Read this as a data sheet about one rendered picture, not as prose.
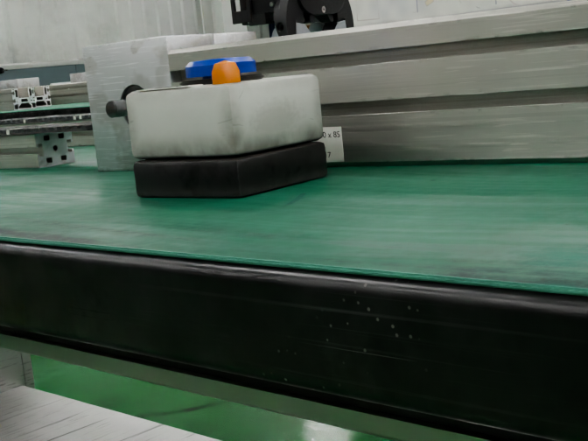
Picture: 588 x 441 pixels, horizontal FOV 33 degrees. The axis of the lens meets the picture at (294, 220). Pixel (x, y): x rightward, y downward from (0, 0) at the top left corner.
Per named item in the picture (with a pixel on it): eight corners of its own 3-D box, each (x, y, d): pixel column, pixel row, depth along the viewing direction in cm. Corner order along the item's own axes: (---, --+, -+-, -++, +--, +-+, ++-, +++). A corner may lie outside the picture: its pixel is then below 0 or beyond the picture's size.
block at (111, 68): (73, 176, 74) (56, 48, 73) (186, 154, 84) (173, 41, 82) (157, 175, 68) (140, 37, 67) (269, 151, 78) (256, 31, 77)
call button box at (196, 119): (135, 198, 56) (121, 87, 55) (244, 173, 64) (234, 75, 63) (241, 199, 51) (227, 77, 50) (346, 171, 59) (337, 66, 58)
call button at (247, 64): (173, 98, 56) (169, 62, 55) (220, 92, 59) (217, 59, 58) (226, 94, 53) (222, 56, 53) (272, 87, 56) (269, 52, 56)
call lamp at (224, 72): (206, 85, 52) (204, 61, 51) (225, 82, 53) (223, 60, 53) (227, 83, 51) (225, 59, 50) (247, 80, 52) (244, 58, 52)
